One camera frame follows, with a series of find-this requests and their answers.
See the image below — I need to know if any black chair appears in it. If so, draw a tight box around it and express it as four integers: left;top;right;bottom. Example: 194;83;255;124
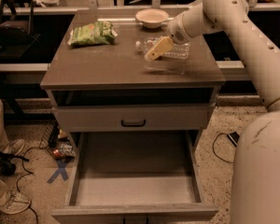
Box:
0;0;38;60

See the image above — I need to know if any open grey middle drawer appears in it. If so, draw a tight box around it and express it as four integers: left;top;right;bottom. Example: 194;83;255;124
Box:
52;131;217;224

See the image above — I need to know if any green chip bag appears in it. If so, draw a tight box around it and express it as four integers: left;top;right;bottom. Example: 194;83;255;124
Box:
68;21;118;47

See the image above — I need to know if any black floor cable right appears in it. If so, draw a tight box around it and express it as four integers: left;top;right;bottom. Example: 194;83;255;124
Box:
212;132;236;164

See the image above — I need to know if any white sneaker near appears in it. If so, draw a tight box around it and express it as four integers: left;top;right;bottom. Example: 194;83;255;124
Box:
0;191;31;215

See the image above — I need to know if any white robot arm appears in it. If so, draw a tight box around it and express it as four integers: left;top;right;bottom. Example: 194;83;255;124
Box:
145;0;280;224

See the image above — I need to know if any white sneaker far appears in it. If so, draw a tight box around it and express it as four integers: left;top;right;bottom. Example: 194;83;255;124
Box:
9;139;25;155

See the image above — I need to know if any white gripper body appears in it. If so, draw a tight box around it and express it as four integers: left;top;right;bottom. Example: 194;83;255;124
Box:
168;15;188;45

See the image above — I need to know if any black floor cable left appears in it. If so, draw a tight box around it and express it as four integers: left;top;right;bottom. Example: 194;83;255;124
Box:
14;146;50;224

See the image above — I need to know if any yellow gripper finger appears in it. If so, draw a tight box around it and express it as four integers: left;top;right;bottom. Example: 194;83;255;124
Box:
145;36;175;61

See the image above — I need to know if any black power adapter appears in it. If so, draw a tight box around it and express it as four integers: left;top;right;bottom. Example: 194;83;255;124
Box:
227;132;240;147

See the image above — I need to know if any black drawer handle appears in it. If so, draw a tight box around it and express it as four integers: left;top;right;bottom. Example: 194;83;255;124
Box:
120;119;147;127

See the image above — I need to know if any closed grey upper drawer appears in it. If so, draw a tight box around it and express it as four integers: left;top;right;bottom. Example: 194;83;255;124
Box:
52;104;215;133

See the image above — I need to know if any wire basket with items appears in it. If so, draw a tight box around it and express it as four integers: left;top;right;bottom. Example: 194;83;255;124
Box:
39;120;76;160

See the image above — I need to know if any black floor cable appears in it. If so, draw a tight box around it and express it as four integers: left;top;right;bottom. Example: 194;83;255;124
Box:
212;132;236;164
14;146;50;224

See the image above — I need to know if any white bowl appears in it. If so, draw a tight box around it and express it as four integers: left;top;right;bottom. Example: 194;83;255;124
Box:
135;8;169;29

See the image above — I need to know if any white sneaker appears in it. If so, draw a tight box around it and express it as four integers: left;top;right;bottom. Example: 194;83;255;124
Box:
0;191;31;215
9;139;25;155

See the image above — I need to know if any clear plastic water bottle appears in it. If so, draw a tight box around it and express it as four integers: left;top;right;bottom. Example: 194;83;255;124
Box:
135;37;189;60

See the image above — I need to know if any grey cabinet with counter top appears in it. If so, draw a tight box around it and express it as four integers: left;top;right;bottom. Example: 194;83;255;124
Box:
40;7;226;151

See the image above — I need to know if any blue tape cross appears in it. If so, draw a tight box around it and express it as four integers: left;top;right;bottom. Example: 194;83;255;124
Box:
48;157;74;184

